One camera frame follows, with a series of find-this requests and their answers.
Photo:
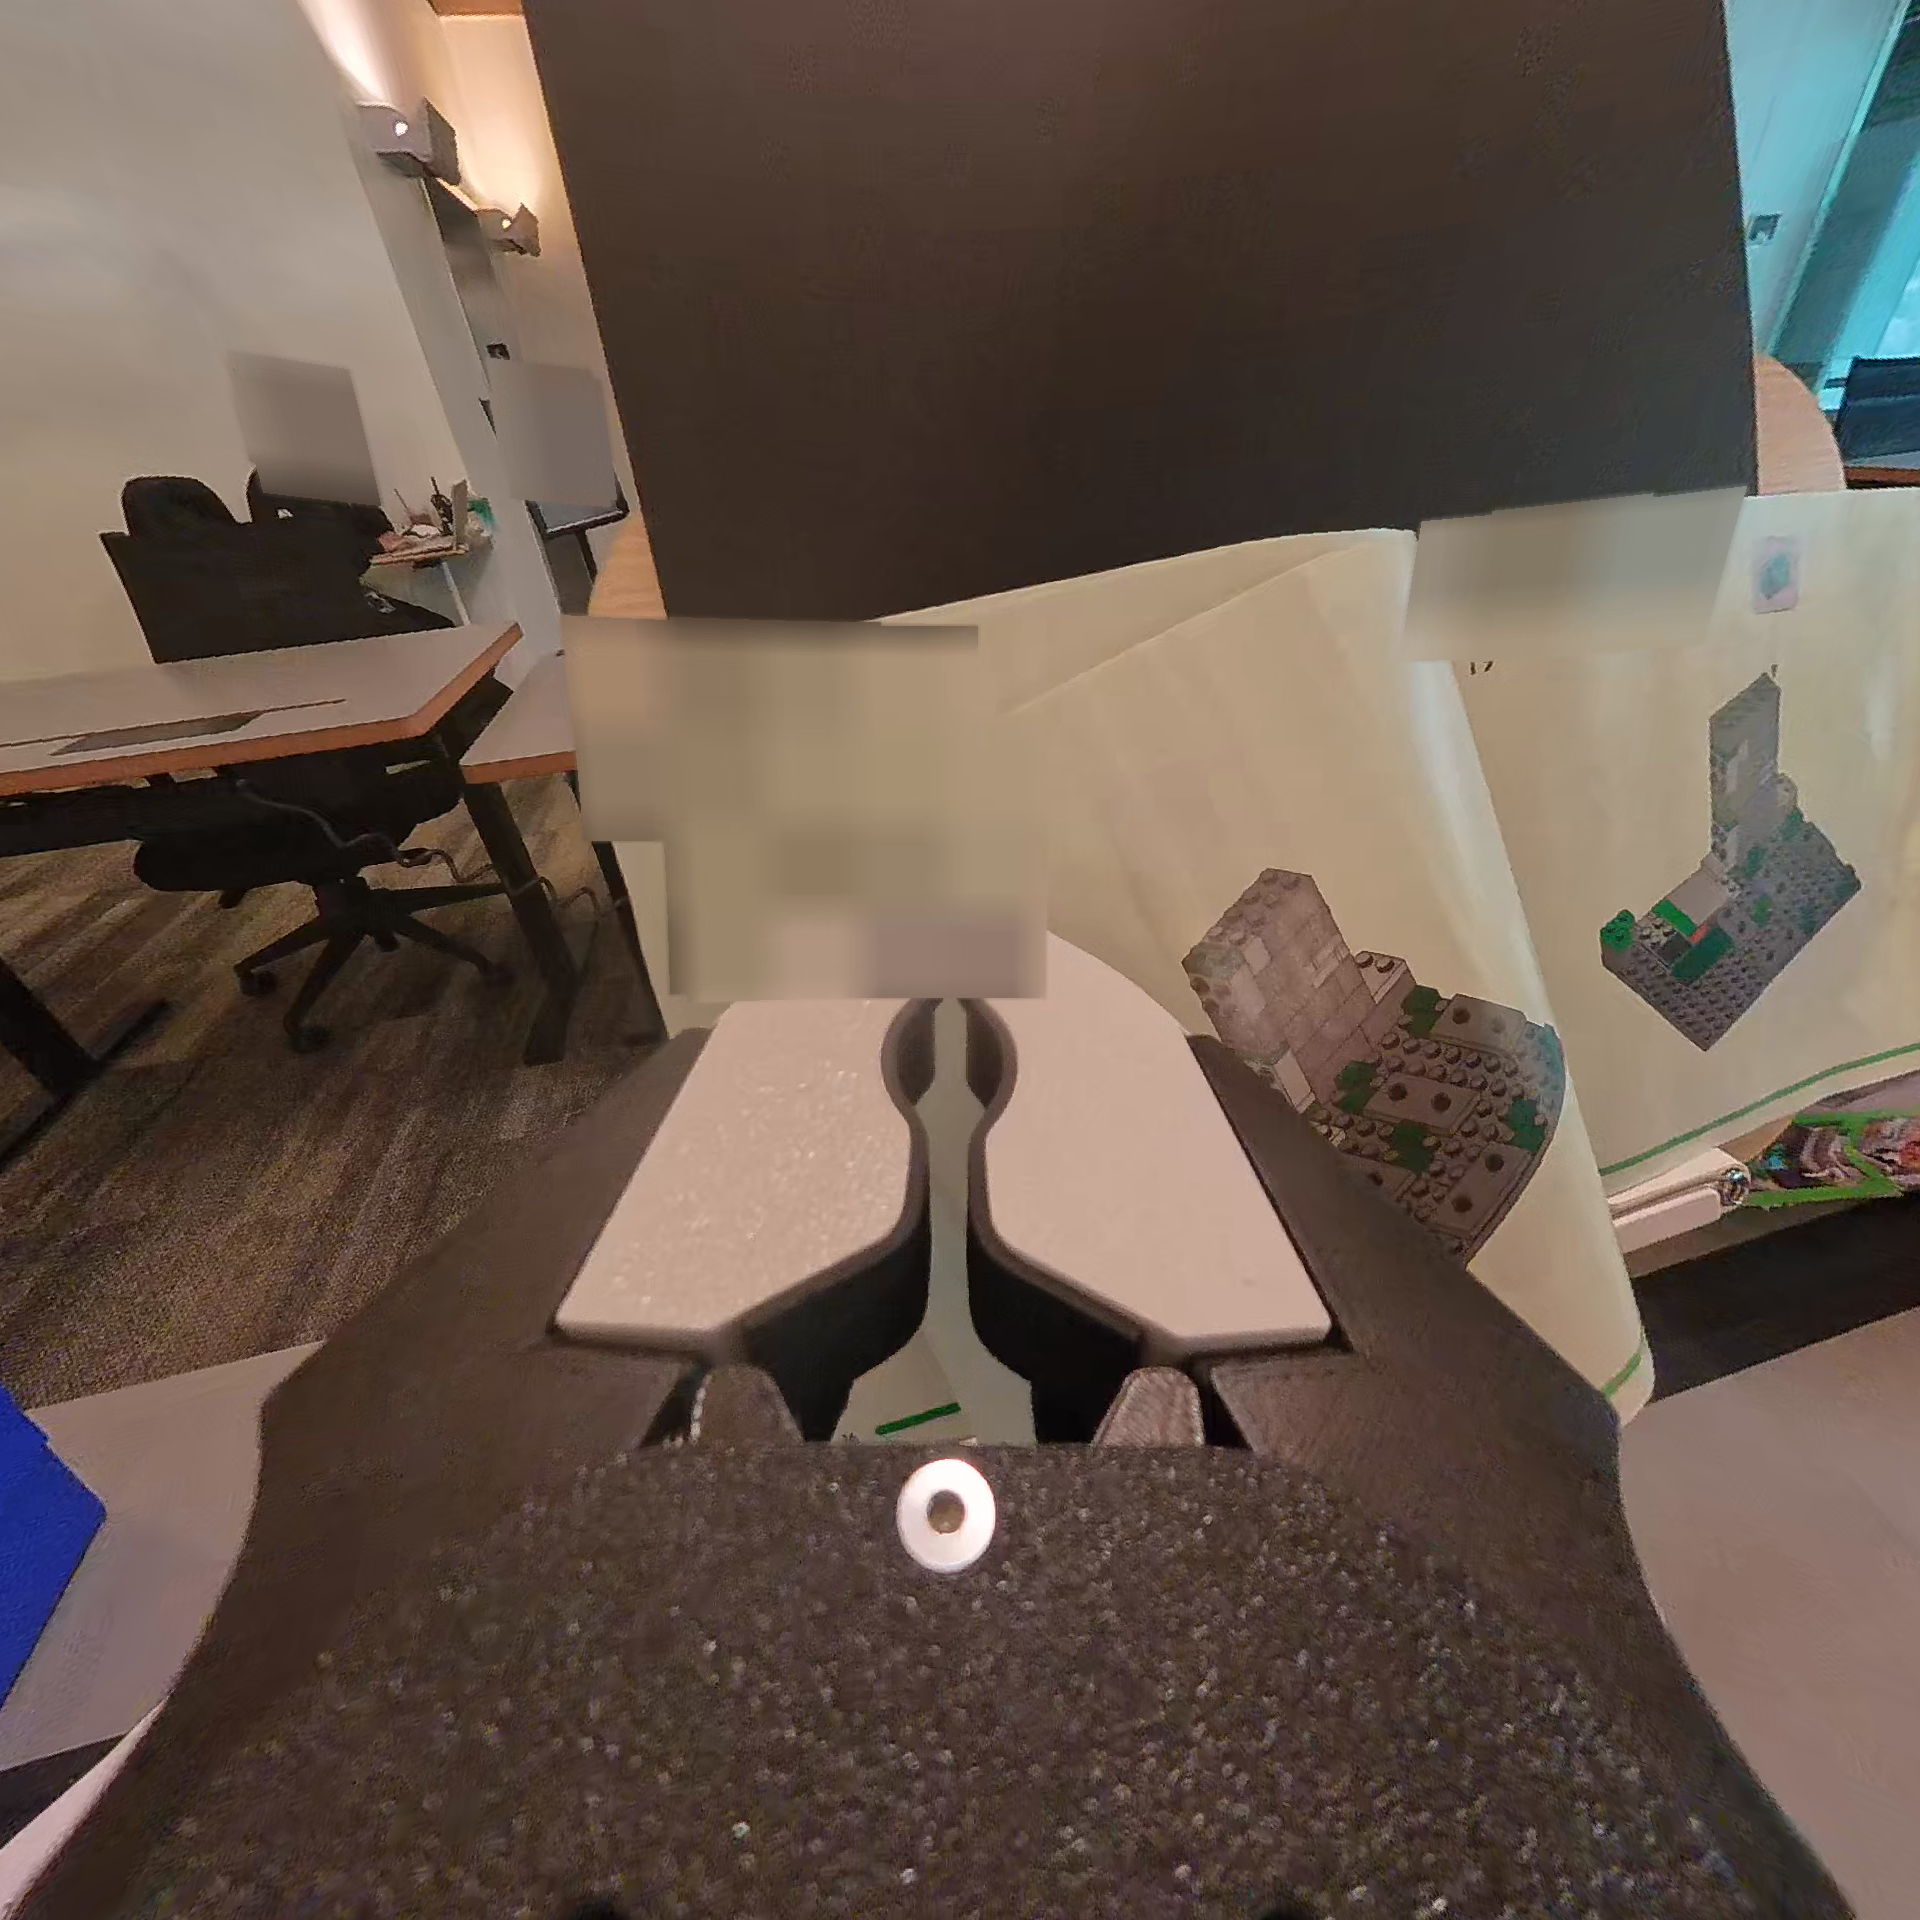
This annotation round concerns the white wooden book stand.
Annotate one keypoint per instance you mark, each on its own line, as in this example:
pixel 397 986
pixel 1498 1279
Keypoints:
pixel 1800 435

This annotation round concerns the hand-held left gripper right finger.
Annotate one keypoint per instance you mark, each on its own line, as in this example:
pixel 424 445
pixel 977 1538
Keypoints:
pixel 1154 1185

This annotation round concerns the green toy set box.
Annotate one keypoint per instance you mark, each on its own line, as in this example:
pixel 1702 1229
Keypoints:
pixel 1845 1155

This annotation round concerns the dark panel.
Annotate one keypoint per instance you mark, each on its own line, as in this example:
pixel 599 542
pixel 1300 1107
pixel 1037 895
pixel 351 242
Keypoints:
pixel 1140 300

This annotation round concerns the building instruction booklet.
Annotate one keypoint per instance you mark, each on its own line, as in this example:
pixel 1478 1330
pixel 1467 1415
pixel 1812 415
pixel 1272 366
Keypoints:
pixel 1351 751

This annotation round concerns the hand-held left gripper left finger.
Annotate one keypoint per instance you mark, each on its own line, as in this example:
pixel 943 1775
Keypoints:
pixel 720 1185

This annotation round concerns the blue plastic bin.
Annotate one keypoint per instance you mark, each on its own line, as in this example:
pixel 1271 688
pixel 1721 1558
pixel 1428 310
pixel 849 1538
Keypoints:
pixel 39 1545

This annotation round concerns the black office chair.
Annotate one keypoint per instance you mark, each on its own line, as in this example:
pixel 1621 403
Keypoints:
pixel 331 840
pixel 255 584

